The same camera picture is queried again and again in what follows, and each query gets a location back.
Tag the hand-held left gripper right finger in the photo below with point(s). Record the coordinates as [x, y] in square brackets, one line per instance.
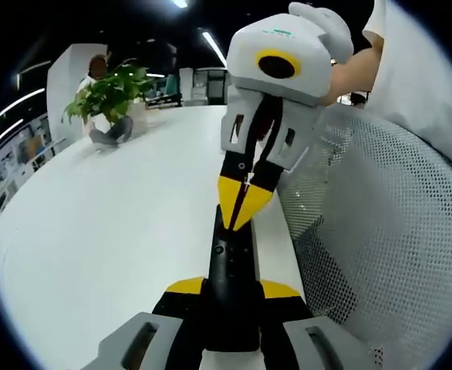
[287, 323]

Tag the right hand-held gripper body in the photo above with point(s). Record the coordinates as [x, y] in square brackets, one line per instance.
[280, 42]

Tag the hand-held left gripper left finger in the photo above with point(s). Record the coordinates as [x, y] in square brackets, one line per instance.
[164, 320]

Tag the black remote control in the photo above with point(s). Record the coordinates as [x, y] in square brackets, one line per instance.
[231, 277]

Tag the ceiling light strip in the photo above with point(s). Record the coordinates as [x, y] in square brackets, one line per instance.
[214, 48]
[19, 102]
[4, 135]

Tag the potted green plant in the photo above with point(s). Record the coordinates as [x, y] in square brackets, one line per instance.
[110, 96]

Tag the person's white shirt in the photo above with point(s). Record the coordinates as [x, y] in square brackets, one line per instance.
[422, 77]

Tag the white pillar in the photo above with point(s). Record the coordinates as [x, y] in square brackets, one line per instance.
[62, 77]

